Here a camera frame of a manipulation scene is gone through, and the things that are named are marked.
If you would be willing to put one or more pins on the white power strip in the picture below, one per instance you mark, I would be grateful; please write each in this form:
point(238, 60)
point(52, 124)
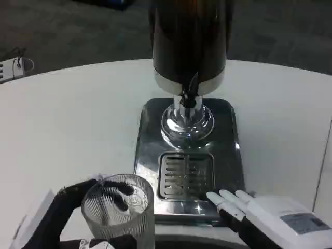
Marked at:
point(13, 68)

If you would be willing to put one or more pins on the clear ribbed glass cup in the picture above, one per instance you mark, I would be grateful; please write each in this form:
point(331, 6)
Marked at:
point(119, 220)

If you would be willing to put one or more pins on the dark drink dispenser, steel pedestal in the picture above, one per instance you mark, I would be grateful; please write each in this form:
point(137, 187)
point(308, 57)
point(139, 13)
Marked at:
point(189, 41)

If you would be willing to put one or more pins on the steel drip tray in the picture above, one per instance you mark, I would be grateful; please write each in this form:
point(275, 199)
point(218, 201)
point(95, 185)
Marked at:
point(147, 155)

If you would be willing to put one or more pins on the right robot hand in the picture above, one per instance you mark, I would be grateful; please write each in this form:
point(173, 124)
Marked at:
point(269, 215)

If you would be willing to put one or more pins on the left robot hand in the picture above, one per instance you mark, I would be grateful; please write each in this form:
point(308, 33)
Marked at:
point(64, 199)

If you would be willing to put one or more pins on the slotted steel drip grid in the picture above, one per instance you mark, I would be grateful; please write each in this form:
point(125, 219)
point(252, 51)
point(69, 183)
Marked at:
point(179, 176)

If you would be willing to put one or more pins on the black dispenser tap lever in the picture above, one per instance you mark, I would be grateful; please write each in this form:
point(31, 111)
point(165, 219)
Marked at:
point(190, 90)

